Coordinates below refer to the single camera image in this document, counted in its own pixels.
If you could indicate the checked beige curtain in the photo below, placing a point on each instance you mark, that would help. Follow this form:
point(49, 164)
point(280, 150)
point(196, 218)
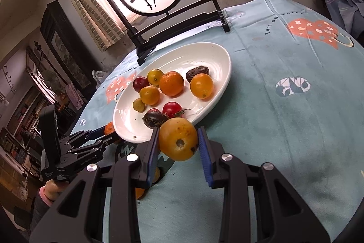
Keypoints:
point(91, 12)

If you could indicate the dark red cherry tomato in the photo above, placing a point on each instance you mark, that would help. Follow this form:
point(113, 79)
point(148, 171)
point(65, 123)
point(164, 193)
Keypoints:
point(140, 83)

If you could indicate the red cherry tomato with stem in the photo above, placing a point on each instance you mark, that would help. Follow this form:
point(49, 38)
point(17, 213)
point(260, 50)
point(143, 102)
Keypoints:
point(171, 108)

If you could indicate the blue cloth pile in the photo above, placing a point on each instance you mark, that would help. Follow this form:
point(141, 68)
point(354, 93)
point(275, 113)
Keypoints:
point(344, 6)

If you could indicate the white plastic bag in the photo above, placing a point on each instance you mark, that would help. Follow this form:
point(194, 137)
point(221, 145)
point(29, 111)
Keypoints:
point(98, 78)

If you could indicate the yellow fruit with dark calyx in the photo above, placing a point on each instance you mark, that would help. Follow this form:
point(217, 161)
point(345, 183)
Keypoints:
point(178, 140)

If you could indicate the large orange tangerine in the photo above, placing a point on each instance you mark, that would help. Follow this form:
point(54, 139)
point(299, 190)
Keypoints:
point(171, 84)

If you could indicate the person's left hand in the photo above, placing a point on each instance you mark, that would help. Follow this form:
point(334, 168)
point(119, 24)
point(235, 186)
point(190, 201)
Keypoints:
point(55, 187)

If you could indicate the small green fruit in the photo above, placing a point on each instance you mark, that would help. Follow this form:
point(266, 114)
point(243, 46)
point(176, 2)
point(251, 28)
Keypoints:
point(139, 104)

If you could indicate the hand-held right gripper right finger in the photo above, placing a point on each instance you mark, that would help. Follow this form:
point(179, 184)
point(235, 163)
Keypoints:
point(204, 157)

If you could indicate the pink hanging cloth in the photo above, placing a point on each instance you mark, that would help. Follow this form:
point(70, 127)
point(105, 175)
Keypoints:
point(73, 95)

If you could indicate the light blue printed tablecloth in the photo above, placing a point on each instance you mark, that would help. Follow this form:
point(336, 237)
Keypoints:
point(284, 117)

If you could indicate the dark framed wall painting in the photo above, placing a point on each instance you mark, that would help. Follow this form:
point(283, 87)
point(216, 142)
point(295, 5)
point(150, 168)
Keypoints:
point(65, 43)

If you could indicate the yellow green tomato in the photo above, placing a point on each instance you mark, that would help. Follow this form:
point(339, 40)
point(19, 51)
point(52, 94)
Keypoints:
point(155, 76)

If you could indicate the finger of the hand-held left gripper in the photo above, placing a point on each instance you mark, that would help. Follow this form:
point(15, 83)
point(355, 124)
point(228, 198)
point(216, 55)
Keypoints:
point(93, 146)
point(85, 135)

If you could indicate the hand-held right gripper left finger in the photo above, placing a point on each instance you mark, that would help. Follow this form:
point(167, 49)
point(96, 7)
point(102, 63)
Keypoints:
point(152, 157)

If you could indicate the dark brown date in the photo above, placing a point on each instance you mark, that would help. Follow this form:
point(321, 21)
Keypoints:
point(197, 72)

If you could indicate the white oval plate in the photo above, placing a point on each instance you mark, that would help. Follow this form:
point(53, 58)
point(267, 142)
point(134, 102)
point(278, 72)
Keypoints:
point(176, 60)

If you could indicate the person's left forearm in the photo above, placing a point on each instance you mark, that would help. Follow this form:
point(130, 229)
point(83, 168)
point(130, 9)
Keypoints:
point(42, 200)

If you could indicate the dark brown round fruit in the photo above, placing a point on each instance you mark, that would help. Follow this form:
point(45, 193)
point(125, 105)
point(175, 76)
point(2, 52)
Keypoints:
point(155, 119)

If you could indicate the small orange kumquat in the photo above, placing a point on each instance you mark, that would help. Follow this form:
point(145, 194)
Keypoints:
point(109, 129)

